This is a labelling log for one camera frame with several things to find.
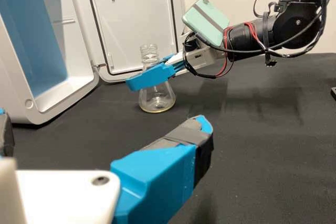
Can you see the clear flask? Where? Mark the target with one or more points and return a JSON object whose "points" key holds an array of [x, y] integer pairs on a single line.
{"points": [[157, 98]]}

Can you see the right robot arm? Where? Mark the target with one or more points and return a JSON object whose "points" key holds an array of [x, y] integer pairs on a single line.
{"points": [[296, 24]]}

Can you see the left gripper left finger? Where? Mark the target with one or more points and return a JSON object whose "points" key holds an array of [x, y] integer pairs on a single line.
{"points": [[5, 137]]}

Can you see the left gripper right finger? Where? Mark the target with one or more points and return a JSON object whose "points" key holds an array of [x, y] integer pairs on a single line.
{"points": [[162, 171]]}

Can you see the incubator door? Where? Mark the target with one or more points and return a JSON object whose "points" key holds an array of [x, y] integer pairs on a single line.
{"points": [[136, 24]]}

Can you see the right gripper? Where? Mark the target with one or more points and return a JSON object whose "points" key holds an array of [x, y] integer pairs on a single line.
{"points": [[207, 56]]}

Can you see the right wrist camera phone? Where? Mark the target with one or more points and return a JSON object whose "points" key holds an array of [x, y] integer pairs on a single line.
{"points": [[206, 22]]}

